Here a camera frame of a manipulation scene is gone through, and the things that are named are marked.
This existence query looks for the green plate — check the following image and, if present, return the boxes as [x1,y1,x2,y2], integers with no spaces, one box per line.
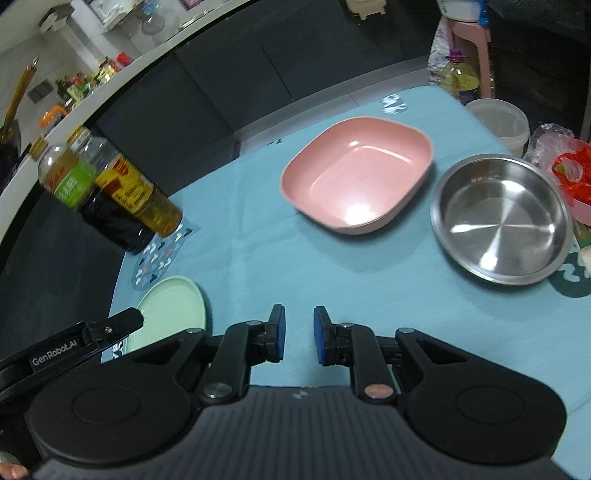
[124,276,207,354]

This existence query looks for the stainless steel bowl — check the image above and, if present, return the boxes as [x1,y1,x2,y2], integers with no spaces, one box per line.
[430,154,574,287]

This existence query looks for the pink square dish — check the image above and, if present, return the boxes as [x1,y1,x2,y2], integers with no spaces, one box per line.
[280,116,435,235]

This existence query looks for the person's hand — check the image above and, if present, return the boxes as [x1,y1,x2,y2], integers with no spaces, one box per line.
[0,462,28,480]

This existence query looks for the dark vinegar bottle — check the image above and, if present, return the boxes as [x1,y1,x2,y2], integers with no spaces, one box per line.
[29,136,154,254]

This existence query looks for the yellow oil bottle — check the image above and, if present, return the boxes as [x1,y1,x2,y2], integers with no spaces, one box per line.
[67,125,182,238]

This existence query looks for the black wok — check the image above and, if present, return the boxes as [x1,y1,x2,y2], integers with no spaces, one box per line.
[0,57,39,191]

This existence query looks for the clear plastic container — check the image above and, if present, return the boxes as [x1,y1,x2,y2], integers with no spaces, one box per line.
[466,98,530,158]

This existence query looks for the red plastic bag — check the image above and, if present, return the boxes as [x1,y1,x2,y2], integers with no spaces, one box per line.
[552,142,590,207]

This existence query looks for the large oil jug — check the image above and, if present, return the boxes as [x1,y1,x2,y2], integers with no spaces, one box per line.
[440,48,481,105]

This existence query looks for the pink plastic stool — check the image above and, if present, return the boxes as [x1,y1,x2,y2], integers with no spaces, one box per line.
[446,18,495,98]

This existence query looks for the beige hanging bin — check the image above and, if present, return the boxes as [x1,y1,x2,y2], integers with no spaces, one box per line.
[346,0,387,20]

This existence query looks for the white blue lidded pot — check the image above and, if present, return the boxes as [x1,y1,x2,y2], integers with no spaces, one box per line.
[437,0,489,25]

